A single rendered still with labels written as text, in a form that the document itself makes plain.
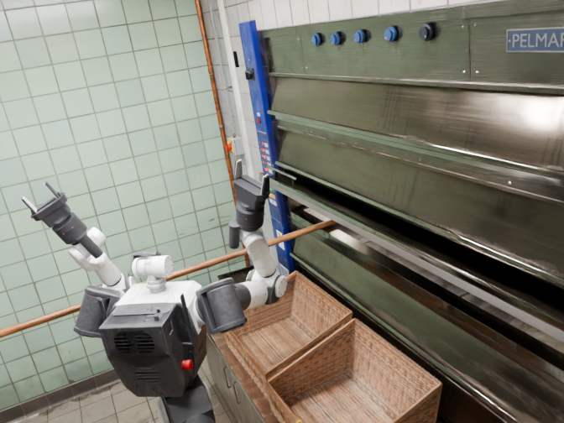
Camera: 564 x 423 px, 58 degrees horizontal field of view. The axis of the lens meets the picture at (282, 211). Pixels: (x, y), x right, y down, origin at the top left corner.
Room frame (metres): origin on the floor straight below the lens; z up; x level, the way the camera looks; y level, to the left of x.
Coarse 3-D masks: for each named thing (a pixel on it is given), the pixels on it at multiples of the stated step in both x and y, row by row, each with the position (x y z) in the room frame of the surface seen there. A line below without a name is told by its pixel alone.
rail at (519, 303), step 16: (336, 208) 1.84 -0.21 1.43; (368, 224) 1.64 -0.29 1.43; (400, 240) 1.47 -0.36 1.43; (416, 256) 1.37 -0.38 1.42; (432, 256) 1.33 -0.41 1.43; (448, 272) 1.25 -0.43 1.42; (464, 272) 1.21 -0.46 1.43; (480, 288) 1.14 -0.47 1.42; (496, 288) 1.11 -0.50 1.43; (512, 304) 1.05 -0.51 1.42; (528, 304) 1.02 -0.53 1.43; (544, 320) 0.97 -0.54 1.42; (560, 320) 0.94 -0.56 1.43
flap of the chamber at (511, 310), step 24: (288, 192) 2.19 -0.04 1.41; (312, 192) 2.17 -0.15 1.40; (336, 192) 2.16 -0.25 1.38; (336, 216) 1.81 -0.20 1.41; (360, 216) 1.80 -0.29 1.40; (384, 216) 1.80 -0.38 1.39; (384, 240) 1.53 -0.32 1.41; (408, 240) 1.52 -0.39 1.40; (432, 240) 1.52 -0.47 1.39; (432, 264) 1.31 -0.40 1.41; (456, 264) 1.31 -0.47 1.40; (480, 264) 1.30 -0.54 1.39; (504, 264) 1.30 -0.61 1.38; (504, 288) 1.15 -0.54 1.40; (528, 288) 1.14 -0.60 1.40; (552, 288) 1.14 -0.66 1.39; (552, 312) 1.01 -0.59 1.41; (552, 336) 0.94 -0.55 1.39
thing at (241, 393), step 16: (288, 304) 2.65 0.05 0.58; (208, 336) 2.54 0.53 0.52; (208, 352) 2.65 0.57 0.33; (224, 352) 2.26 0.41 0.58; (224, 368) 2.25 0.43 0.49; (240, 368) 2.11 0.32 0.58; (368, 368) 1.96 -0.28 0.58; (224, 384) 2.41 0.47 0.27; (240, 384) 2.02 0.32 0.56; (256, 384) 1.97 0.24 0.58; (240, 400) 2.12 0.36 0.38; (256, 400) 1.86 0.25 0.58; (240, 416) 2.20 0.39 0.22; (256, 416) 1.89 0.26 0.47; (272, 416) 1.75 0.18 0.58
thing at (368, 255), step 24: (312, 216) 2.45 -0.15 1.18; (336, 240) 2.14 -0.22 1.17; (384, 264) 1.80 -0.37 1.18; (408, 288) 1.66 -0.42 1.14; (432, 288) 1.57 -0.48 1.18; (456, 312) 1.43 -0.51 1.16; (480, 312) 1.38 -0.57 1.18; (504, 336) 1.25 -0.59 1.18; (528, 336) 1.23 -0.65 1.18; (528, 360) 1.17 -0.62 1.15; (552, 360) 1.12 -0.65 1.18
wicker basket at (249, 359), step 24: (312, 288) 2.34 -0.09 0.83; (288, 312) 2.49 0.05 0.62; (312, 312) 2.31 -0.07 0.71; (336, 312) 2.12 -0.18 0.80; (240, 336) 2.37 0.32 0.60; (264, 336) 2.34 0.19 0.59; (288, 336) 2.31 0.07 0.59; (312, 336) 2.27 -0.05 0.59; (240, 360) 2.15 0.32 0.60; (264, 360) 2.13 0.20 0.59; (288, 360) 1.88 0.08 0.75; (264, 384) 1.88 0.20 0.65
